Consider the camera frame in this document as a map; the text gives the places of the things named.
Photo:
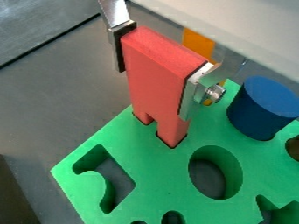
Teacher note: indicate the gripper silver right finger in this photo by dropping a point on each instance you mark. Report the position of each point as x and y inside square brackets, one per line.
[204, 83]

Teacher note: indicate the red double-square block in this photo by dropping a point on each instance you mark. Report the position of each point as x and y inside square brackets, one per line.
[158, 66]

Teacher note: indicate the yellow rectangular block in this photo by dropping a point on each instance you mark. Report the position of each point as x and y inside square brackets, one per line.
[198, 43]

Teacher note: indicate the green shape-sorter board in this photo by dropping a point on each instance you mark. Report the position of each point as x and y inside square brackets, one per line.
[125, 177]

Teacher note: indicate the blue cylinder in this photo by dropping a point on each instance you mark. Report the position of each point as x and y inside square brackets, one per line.
[264, 107]

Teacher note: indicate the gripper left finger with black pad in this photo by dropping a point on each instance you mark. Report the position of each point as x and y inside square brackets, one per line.
[120, 26]

